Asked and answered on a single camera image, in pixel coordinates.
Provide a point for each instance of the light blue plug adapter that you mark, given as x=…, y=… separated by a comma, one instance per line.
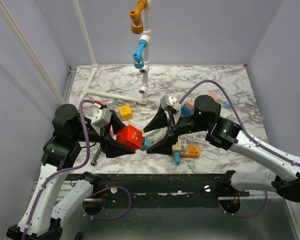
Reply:
x=177, y=158

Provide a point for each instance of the wooden cube socket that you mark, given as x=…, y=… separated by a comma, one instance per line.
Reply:
x=176, y=148

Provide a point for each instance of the black mounting rail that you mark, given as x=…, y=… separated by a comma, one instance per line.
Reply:
x=158, y=191

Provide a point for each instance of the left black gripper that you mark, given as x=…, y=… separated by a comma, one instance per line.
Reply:
x=110, y=145

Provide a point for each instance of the dark metal T-handle tool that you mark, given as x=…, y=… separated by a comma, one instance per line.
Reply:
x=96, y=156

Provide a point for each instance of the white PVC pipe frame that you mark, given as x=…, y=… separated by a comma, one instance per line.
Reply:
x=145, y=35

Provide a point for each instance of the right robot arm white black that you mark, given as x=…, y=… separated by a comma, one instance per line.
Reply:
x=283, y=176

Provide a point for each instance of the orange power strip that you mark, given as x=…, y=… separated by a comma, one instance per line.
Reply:
x=192, y=152

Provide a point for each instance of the pink cube socket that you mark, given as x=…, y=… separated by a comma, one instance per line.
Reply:
x=213, y=95

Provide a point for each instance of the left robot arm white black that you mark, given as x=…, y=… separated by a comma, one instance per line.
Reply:
x=68, y=150

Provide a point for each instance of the salmon plug on blue cube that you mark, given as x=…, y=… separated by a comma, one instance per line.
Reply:
x=190, y=104

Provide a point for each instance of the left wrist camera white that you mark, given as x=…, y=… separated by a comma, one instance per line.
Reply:
x=101, y=118

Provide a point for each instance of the small light blue plug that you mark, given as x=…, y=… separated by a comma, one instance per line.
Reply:
x=227, y=104

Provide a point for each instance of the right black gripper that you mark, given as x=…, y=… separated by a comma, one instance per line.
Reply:
x=164, y=147

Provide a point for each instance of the teal cube plug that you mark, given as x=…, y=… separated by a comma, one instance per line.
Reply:
x=146, y=144

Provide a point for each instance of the blue valve fitting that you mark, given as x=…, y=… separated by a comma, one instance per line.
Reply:
x=138, y=55

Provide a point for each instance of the orange valve fitting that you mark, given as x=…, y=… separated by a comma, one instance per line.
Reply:
x=137, y=26

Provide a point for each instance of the yellow cube socket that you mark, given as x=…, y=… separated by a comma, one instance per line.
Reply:
x=125, y=112

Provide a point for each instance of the dark blue cube socket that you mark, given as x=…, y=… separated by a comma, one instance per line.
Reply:
x=185, y=111

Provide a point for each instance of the red cube socket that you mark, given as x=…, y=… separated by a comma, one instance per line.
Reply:
x=130, y=137

